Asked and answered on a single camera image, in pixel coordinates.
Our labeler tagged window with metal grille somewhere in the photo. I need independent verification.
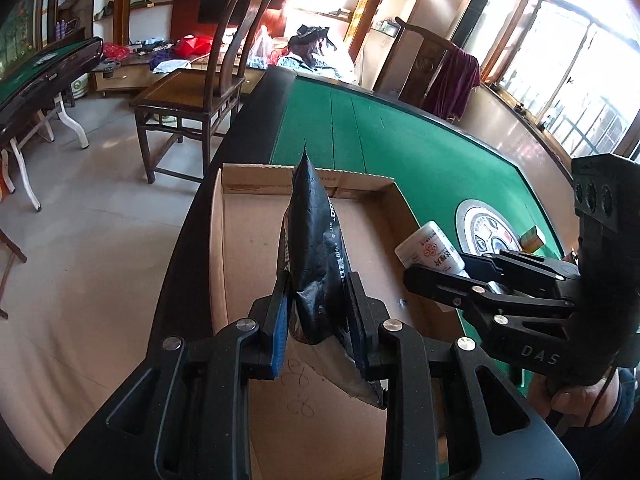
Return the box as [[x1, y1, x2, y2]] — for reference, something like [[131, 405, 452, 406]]
[[480, 0, 640, 161]]

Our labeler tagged yellow packet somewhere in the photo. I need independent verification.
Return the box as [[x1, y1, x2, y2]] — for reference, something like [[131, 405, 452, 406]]
[[520, 226, 547, 253]]

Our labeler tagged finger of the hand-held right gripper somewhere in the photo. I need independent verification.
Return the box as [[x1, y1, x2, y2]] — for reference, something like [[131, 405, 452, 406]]
[[460, 249, 582, 292], [404, 265, 575, 322]]

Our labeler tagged wooden chair with cloth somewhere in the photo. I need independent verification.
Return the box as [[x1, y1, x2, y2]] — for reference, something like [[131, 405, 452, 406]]
[[372, 16, 481, 111]]

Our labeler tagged black snack pouch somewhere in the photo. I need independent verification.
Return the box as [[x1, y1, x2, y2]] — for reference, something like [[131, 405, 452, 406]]
[[276, 142, 387, 411]]

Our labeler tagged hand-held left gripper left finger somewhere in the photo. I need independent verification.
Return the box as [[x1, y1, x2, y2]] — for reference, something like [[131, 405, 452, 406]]
[[52, 270, 294, 480]]

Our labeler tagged low wooden cabinet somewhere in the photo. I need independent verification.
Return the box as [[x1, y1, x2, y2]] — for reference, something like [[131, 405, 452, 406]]
[[90, 52, 266, 98]]

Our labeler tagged person's right forearm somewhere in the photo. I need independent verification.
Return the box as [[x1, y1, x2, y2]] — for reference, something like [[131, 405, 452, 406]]
[[565, 367, 640, 466]]

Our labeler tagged purple cloth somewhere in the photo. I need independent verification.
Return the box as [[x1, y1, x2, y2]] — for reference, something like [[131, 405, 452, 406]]
[[431, 49, 481, 123]]

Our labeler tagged cardboard box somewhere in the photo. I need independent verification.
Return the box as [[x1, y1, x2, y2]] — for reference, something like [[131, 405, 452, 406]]
[[209, 162, 471, 480]]

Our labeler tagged person's right hand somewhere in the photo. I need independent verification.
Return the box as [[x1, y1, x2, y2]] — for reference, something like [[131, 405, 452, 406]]
[[529, 367, 621, 428]]

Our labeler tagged round table control panel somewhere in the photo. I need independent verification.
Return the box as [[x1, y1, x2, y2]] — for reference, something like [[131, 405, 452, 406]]
[[455, 199, 526, 258]]

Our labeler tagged wooden wall shelf unit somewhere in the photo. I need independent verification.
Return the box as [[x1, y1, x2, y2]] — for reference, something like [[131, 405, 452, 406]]
[[92, 0, 436, 61]]

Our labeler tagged folding green mahjong table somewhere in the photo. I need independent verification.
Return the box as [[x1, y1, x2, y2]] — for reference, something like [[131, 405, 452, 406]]
[[0, 36, 104, 211]]

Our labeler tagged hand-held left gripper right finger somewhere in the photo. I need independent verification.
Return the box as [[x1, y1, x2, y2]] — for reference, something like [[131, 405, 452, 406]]
[[345, 270, 581, 480]]

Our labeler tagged black bag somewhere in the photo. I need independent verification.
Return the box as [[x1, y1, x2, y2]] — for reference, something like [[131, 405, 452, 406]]
[[287, 24, 335, 68]]

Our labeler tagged floral wall painting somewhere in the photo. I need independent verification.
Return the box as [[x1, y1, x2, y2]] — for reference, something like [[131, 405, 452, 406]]
[[0, 0, 51, 76]]

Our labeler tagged white standing air conditioner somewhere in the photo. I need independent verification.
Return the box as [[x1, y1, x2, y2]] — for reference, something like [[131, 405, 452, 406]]
[[447, 0, 518, 61]]

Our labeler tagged white plastic bag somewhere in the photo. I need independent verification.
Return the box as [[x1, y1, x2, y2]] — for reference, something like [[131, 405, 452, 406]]
[[248, 25, 276, 68]]

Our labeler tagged white bottle red label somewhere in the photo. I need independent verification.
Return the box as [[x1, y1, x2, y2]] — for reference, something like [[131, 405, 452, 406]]
[[395, 221, 471, 278]]

